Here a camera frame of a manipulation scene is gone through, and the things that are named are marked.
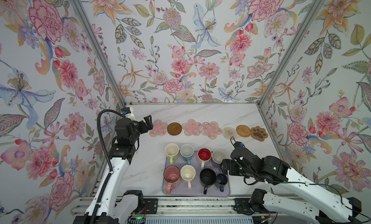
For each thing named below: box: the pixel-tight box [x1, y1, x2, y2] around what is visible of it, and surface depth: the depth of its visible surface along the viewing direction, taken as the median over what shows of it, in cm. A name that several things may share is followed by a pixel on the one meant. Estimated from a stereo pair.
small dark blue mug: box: [214, 173, 228, 193], surface depth 82 cm
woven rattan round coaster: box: [235, 124, 252, 138], surface depth 106 cm
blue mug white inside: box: [179, 143, 195, 166], surface depth 86 cm
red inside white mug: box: [197, 147, 213, 169], surface depth 88 cm
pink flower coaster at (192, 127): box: [181, 118, 202, 137], surface depth 109 cm
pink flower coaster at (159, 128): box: [149, 119, 169, 138], surface depth 107 cm
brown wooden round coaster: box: [166, 122, 183, 136], surface depth 107 cm
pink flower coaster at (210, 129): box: [200, 121, 223, 140], surface depth 107 cm
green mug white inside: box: [164, 142, 180, 165], surface depth 87 cm
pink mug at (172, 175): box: [163, 165, 181, 195], surface depth 77 cm
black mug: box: [199, 168, 217, 195], surface depth 78 cm
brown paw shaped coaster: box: [250, 125, 269, 142], surface depth 106 cm
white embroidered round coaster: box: [222, 126, 237, 140], surface depth 106 cm
